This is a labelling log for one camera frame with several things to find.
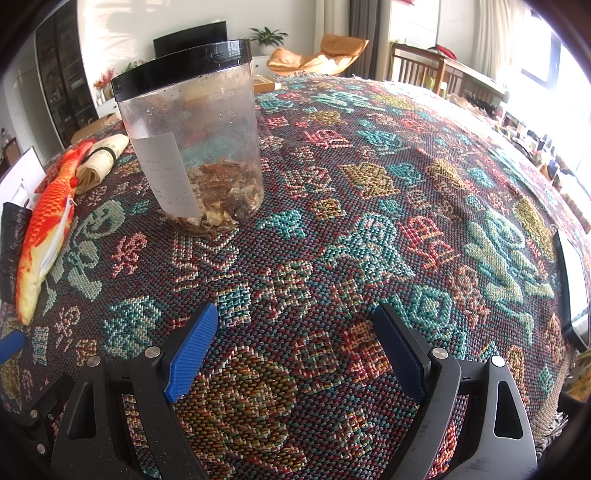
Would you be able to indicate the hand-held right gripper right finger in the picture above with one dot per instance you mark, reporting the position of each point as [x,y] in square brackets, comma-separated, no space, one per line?
[399,350]

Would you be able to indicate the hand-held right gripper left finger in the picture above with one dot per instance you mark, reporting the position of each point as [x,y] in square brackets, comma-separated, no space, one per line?
[194,350]

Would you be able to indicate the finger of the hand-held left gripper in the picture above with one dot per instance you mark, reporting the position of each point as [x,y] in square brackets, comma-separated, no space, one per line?
[44,410]
[11,348]

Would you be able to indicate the orange fish plush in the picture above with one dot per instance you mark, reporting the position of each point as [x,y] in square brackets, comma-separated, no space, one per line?
[44,221]

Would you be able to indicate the white cardboard box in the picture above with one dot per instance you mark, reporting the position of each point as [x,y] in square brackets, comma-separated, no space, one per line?
[25,175]

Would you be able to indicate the black pouch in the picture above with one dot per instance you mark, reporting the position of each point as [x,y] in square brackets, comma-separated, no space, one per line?
[11,249]

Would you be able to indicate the patterned woven blanket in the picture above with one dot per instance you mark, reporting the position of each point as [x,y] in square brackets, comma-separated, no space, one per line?
[346,221]

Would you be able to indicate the smartphone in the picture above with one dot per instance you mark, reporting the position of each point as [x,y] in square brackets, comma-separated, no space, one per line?
[575,286]

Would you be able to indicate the beige rolled cloth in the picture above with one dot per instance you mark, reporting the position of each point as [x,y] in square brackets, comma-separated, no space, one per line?
[99,161]

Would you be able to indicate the clear jar with black lid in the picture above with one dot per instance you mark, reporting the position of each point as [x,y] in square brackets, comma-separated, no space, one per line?
[207,138]

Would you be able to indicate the brown cardboard box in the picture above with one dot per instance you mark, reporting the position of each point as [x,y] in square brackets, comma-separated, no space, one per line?
[94,127]

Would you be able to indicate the row of bottles and jars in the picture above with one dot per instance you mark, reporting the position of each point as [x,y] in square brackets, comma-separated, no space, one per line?
[521,134]

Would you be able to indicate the tall dark bookcase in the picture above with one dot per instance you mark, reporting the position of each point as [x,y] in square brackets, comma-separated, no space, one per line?
[64,78]

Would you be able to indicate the flat wooden box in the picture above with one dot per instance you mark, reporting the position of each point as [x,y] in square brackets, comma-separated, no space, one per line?
[267,84]

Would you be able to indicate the red flowers in vase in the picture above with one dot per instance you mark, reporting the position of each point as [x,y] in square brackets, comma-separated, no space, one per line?
[105,81]

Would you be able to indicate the wooden slatted railing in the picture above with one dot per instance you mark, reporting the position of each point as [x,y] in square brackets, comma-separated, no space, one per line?
[415,64]

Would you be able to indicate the red cloth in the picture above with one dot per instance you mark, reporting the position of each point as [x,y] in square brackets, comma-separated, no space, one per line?
[443,50]

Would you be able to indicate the orange lounge chair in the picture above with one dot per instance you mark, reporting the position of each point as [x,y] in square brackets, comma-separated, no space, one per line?
[323,53]

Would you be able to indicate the flat screen television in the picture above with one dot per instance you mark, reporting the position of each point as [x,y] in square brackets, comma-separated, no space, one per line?
[184,39]

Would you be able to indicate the dark framed window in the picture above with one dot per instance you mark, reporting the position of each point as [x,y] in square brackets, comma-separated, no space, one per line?
[554,74]

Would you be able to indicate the grey curtain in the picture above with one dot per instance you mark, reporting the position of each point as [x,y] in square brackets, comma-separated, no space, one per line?
[369,32]

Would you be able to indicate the large potted green plant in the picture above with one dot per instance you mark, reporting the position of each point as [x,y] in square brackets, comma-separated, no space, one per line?
[268,37]

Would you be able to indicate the beige curtain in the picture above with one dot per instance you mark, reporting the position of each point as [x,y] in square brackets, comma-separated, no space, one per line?
[501,37]

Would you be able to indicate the covered standing air conditioner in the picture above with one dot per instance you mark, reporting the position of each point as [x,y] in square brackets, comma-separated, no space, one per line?
[334,18]

